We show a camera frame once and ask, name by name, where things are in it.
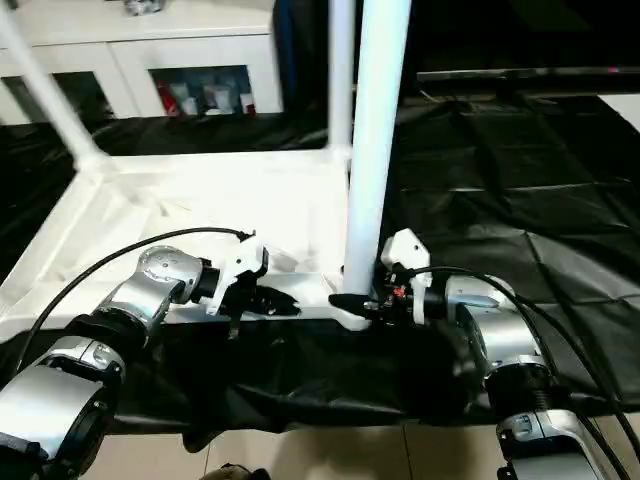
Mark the dark blue vertical panel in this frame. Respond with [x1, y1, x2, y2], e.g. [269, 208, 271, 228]
[273, 0, 299, 114]

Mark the blue white printed mug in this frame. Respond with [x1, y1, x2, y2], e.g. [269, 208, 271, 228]
[202, 82, 229, 115]

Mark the white plastic table leg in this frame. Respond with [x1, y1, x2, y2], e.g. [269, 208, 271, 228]
[0, 0, 109, 174]
[327, 0, 357, 159]
[339, 0, 416, 301]

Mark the silver bowl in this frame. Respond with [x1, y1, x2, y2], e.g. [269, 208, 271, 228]
[122, 0, 161, 16]

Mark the red bottle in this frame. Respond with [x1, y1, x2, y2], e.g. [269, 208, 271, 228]
[158, 82, 179, 117]

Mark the black backdrop cloth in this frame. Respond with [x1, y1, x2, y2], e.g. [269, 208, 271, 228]
[294, 0, 640, 111]

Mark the white glass-door cabinet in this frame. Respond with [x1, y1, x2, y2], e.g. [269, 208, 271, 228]
[0, 0, 285, 124]

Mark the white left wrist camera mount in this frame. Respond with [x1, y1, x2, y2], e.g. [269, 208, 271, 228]
[202, 232, 271, 316]

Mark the white plastic table top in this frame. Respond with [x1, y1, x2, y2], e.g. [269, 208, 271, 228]
[0, 147, 374, 346]

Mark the black mat cloth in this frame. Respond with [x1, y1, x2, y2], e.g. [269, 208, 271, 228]
[0, 94, 640, 454]

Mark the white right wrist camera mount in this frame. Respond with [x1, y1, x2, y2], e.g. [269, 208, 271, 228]
[379, 228, 432, 326]

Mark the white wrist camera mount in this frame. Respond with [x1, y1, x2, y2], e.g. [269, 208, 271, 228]
[379, 228, 432, 326]
[202, 232, 271, 316]

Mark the grey low shelf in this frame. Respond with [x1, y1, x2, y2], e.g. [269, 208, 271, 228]
[417, 67, 640, 96]

